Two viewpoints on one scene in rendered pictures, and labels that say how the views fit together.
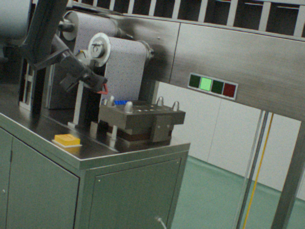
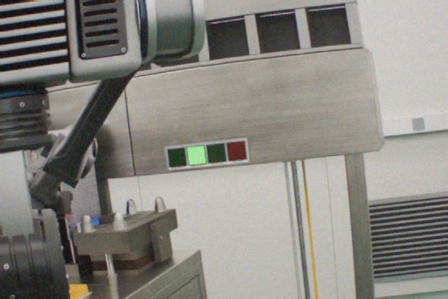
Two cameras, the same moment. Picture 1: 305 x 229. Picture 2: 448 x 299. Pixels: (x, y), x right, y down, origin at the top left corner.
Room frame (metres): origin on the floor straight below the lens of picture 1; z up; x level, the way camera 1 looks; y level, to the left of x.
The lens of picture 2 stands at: (-0.58, 0.60, 1.31)
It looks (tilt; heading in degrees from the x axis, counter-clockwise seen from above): 3 degrees down; 337
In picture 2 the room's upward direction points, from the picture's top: 7 degrees counter-clockwise
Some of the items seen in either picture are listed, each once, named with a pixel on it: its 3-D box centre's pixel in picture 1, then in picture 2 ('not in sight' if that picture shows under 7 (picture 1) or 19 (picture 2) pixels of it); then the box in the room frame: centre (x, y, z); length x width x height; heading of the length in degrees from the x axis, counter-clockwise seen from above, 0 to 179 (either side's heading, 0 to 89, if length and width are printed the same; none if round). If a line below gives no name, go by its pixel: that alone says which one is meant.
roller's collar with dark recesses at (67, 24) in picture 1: (65, 25); not in sight; (1.66, 0.49, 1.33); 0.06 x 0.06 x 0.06; 52
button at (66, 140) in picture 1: (67, 140); (70, 292); (1.24, 0.29, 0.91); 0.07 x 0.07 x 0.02; 52
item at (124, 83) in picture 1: (122, 87); (81, 201); (1.57, 0.16, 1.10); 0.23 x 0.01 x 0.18; 142
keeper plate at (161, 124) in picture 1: (161, 128); (162, 240); (1.49, -0.05, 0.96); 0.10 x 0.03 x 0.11; 142
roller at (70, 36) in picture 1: (90, 29); not in sight; (1.78, 0.39, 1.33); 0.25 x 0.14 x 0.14; 142
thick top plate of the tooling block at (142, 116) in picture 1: (144, 115); (129, 230); (1.54, 0.03, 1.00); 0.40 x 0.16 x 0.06; 142
